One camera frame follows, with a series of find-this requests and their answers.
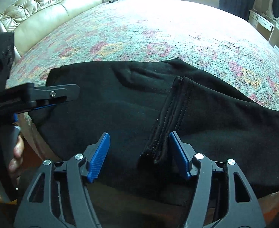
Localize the black pants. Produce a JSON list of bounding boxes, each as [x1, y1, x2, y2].
[[29, 59, 279, 206]]

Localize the left hand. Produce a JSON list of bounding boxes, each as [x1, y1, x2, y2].
[[8, 135, 25, 185]]

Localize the white dressing table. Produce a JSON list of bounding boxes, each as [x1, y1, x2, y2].
[[248, 9, 279, 47]]

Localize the cream tufted headboard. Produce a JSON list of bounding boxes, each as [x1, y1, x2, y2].
[[0, 0, 110, 61]]

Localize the floral bedspread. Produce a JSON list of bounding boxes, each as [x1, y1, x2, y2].
[[8, 0, 279, 111]]

